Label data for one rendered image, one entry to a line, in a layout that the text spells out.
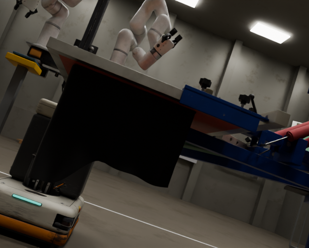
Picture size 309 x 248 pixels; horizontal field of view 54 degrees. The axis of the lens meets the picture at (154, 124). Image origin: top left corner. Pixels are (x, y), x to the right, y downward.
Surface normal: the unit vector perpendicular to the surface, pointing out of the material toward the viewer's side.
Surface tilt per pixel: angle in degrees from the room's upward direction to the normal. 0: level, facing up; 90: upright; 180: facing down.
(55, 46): 90
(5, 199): 90
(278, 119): 90
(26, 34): 90
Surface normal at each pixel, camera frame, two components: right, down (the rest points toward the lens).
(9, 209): 0.12, -0.10
